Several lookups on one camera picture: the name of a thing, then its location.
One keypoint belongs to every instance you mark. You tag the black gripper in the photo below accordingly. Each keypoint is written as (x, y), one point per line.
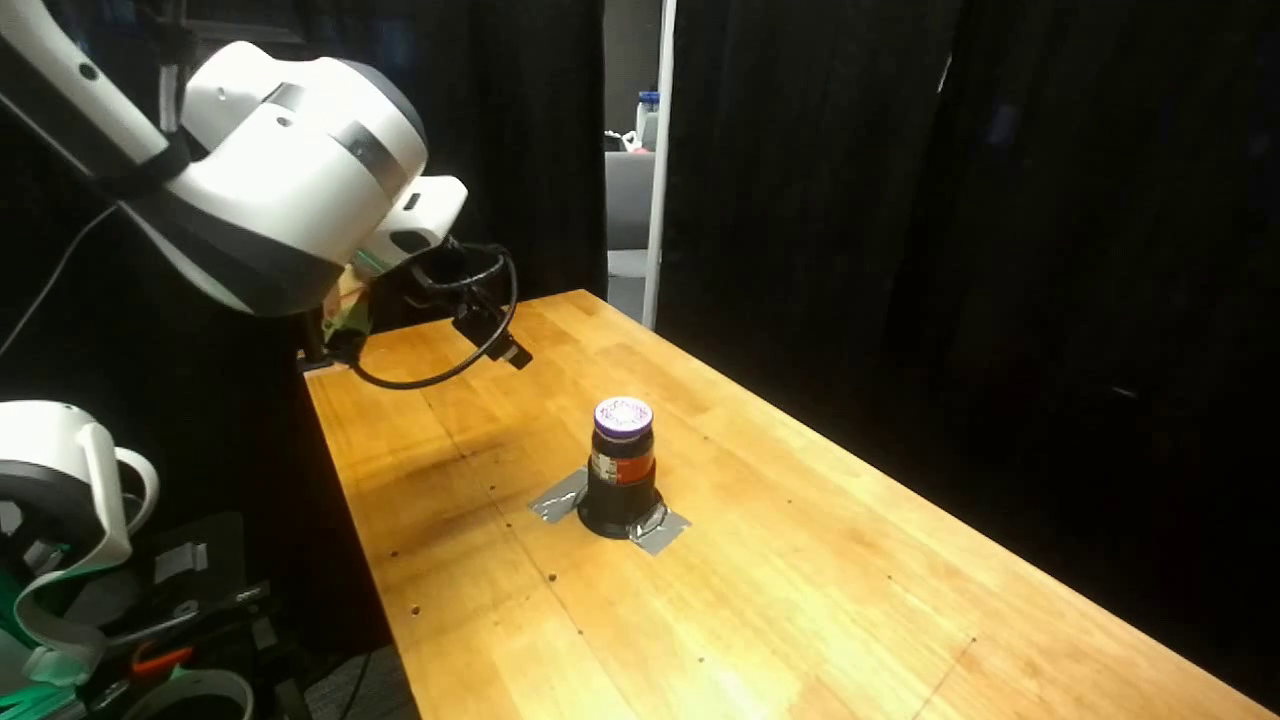
(452, 283)

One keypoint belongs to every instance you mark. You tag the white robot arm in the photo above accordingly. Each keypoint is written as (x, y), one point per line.
(283, 173)

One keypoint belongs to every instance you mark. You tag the dark cup with white base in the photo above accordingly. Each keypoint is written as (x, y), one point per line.
(621, 500)

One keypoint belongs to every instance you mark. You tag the white bottle with blue cap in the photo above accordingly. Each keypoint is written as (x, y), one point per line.
(648, 118)

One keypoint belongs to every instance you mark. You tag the white VR headset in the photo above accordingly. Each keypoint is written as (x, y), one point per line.
(54, 462)

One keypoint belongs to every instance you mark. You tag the grey duct tape piece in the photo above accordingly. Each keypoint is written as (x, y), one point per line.
(658, 534)
(559, 500)

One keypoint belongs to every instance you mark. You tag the white vertical post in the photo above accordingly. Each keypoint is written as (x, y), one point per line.
(663, 160)

